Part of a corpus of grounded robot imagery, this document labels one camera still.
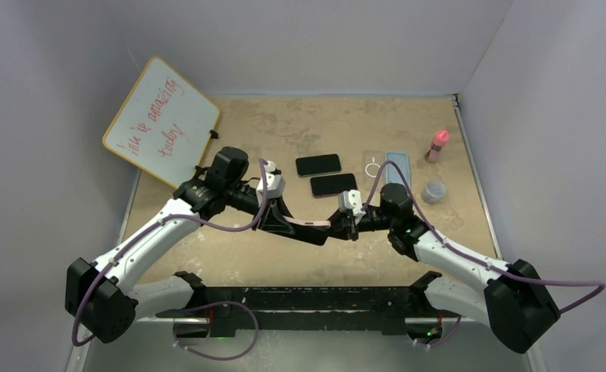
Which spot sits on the pink capped bottle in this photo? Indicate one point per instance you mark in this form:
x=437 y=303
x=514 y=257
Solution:
x=439 y=140

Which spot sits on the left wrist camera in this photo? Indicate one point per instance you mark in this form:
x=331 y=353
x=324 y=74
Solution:
x=271 y=186

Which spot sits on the light blue phone case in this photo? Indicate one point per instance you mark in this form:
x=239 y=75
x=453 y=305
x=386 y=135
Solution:
x=399 y=171

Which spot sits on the black screen smartphone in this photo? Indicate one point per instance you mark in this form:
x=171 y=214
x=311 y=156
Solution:
x=318 y=165

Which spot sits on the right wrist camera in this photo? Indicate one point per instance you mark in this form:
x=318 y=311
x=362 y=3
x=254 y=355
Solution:
x=350 y=201

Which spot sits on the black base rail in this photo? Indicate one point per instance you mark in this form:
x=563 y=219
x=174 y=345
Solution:
x=381 y=309

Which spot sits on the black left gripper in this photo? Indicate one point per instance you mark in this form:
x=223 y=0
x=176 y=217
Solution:
x=274 y=221

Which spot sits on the clear phone case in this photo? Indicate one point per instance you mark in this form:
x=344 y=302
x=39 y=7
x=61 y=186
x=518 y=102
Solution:
x=372 y=160

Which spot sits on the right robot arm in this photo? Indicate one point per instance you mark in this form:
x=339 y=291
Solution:
x=509 y=298

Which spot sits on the pink phone case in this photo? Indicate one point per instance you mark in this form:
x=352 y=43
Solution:
x=325 y=224

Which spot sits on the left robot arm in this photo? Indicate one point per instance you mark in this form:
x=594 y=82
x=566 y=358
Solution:
x=104 y=296

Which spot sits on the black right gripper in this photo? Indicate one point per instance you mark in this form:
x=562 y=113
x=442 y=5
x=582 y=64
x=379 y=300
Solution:
x=344 y=225

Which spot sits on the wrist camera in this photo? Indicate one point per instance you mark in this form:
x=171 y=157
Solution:
x=271 y=186
x=350 y=201

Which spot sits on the clear plastic cup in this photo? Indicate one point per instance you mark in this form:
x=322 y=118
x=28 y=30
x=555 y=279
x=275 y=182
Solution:
x=434 y=192

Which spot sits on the pink cased smartphone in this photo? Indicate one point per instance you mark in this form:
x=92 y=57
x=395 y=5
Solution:
x=308 y=233

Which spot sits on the whiteboard with red writing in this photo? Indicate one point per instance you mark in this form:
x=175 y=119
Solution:
x=164 y=125

